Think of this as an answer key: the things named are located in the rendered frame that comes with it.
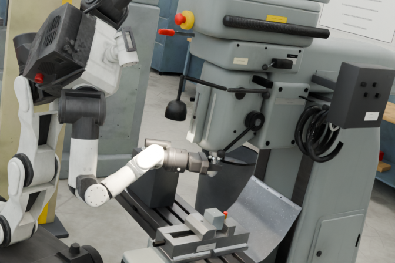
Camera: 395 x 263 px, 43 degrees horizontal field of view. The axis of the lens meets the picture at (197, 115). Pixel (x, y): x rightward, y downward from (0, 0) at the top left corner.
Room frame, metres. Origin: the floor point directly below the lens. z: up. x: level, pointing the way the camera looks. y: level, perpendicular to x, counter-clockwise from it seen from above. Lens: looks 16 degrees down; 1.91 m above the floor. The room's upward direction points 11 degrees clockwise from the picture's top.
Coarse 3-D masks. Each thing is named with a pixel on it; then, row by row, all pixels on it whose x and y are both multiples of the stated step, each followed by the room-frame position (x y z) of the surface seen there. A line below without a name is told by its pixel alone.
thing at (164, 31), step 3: (159, 30) 1.69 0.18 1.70; (162, 30) 1.69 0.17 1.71; (165, 30) 1.70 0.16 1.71; (168, 30) 1.71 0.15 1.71; (171, 30) 1.71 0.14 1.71; (159, 33) 1.70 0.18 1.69; (162, 33) 1.69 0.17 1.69; (165, 33) 1.70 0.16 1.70; (168, 33) 1.70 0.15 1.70; (171, 33) 1.71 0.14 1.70; (174, 33) 1.72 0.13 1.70; (177, 33) 1.73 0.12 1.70; (180, 33) 1.74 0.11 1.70; (183, 33) 1.75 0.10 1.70; (186, 33) 1.75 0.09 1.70; (189, 33) 1.76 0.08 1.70; (192, 33) 1.77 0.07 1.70; (192, 36) 1.77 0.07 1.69
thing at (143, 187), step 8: (136, 152) 2.06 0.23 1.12; (160, 168) 1.93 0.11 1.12; (144, 176) 1.98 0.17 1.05; (152, 176) 1.93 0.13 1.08; (160, 176) 1.93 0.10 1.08; (168, 176) 1.96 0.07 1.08; (176, 176) 1.98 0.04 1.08; (136, 184) 2.02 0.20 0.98; (144, 184) 1.97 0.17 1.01; (152, 184) 1.92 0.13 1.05; (160, 184) 1.94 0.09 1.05; (168, 184) 1.96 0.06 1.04; (176, 184) 1.98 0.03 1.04; (136, 192) 2.02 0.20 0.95; (144, 192) 1.97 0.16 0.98; (152, 192) 1.92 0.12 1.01; (160, 192) 1.94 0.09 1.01; (168, 192) 1.96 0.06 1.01; (144, 200) 1.96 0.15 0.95; (152, 200) 1.92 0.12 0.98; (160, 200) 1.95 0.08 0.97; (168, 200) 1.97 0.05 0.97
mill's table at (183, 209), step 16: (128, 192) 2.03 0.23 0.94; (128, 208) 2.00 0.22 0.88; (144, 208) 1.91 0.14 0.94; (160, 208) 1.94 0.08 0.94; (176, 208) 1.97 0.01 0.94; (192, 208) 2.00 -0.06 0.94; (144, 224) 1.88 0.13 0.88; (160, 224) 1.80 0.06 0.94; (176, 224) 1.83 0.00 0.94; (224, 256) 1.66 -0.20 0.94; (240, 256) 1.68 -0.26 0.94
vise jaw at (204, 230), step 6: (192, 216) 1.71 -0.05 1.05; (198, 216) 1.72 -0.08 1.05; (186, 222) 1.70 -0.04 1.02; (192, 222) 1.68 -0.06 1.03; (198, 222) 1.67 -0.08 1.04; (204, 222) 1.68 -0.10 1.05; (192, 228) 1.67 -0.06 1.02; (198, 228) 1.65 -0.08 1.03; (204, 228) 1.64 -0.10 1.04; (210, 228) 1.64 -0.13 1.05; (216, 228) 1.65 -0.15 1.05; (198, 234) 1.64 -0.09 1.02; (204, 234) 1.62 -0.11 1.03; (210, 234) 1.63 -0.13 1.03
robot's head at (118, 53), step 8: (120, 40) 1.69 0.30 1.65; (128, 40) 1.70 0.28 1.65; (112, 48) 1.72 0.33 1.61; (120, 48) 1.69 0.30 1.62; (112, 56) 1.71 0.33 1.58; (120, 56) 1.67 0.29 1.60; (128, 56) 1.67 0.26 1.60; (136, 56) 1.69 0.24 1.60; (120, 64) 1.67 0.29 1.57; (128, 64) 1.68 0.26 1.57
